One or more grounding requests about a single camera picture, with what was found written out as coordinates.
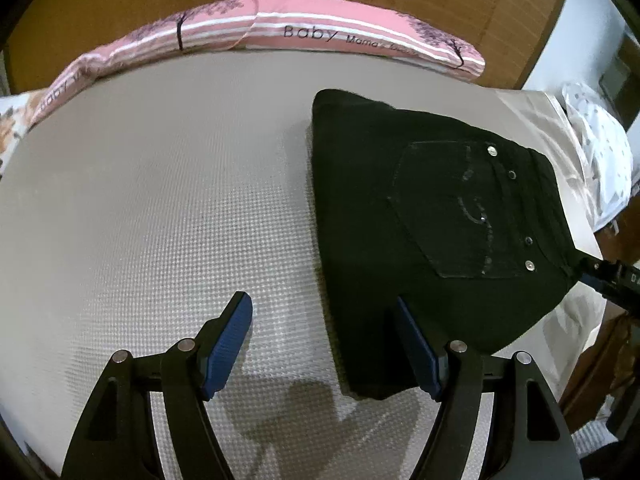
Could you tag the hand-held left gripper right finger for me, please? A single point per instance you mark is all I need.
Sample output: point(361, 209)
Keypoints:
point(417, 350)

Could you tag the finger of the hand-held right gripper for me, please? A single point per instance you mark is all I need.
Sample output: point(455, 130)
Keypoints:
point(600, 272)

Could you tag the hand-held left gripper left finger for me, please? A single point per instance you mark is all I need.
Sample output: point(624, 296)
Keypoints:
point(227, 345)

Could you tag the black pants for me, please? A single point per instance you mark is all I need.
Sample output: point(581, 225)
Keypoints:
point(360, 210)

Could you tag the white dotted pillow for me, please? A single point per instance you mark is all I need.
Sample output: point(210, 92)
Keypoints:
point(605, 160)

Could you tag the grey woven bed mat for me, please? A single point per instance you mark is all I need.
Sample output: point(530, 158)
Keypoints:
point(150, 185)

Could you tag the dark brown wooden cabinet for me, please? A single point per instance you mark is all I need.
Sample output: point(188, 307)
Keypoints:
point(615, 77)

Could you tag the brown wooden bed frame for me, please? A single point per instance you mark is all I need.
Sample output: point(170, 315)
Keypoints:
point(595, 365)

